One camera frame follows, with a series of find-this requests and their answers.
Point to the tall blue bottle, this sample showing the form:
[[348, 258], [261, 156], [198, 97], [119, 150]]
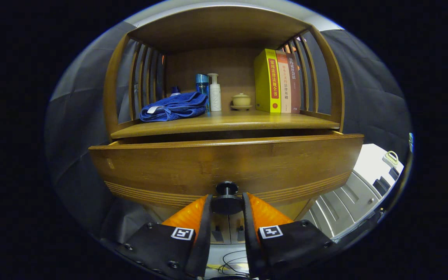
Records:
[[202, 83]]

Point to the white side cabinet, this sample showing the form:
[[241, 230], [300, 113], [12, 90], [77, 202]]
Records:
[[348, 194]]

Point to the wooden cabinet door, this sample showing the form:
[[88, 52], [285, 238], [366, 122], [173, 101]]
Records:
[[235, 223], [220, 223]]

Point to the black round drawer knob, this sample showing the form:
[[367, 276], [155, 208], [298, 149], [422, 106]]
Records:
[[227, 202]]

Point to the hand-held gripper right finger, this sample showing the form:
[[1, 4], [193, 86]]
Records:
[[250, 241]]

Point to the wooden drawer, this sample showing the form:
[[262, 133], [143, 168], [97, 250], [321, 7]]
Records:
[[228, 163]]

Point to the yellow book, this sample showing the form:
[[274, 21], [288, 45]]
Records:
[[265, 81]]

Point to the beige and orange book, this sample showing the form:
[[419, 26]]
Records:
[[285, 85]]

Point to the beige lidded teacup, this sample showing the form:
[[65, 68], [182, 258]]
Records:
[[241, 100]]

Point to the brown book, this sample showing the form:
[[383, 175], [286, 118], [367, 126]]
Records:
[[294, 85]]

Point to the yellow-green soap dish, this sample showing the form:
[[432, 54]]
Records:
[[393, 163]]

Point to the white pump bottle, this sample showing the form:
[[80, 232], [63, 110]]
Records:
[[215, 97]]

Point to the wooden cabinet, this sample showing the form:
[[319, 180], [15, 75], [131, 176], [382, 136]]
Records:
[[216, 31]]

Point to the blue folded towel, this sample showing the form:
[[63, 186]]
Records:
[[173, 107]]

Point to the small white bottle blue cap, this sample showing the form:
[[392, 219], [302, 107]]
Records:
[[175, 90]]

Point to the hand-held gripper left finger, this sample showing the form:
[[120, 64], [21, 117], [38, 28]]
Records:
[[203, 241]]

